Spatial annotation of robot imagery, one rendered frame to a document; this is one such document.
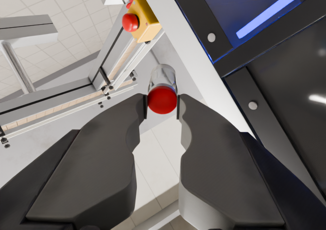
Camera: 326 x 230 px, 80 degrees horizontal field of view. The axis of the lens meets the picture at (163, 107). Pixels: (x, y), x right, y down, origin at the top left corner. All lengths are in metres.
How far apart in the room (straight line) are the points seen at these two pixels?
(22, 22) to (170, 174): 2.31
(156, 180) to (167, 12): 2.54
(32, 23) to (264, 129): 1.17
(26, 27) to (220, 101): 1.07
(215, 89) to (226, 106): 0.04
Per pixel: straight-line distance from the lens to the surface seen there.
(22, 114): 1.02
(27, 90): 1.10
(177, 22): 0.42
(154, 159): 2.76
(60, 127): 2.91
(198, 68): 0.41
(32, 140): 3.05
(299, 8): 0.33
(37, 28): 1.26
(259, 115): 0.38
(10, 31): 1.24
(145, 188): 2.84
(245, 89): 0.37
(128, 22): 0.48
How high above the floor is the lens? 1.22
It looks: 2 degrees down
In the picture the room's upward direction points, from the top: 150 degrees clockwise
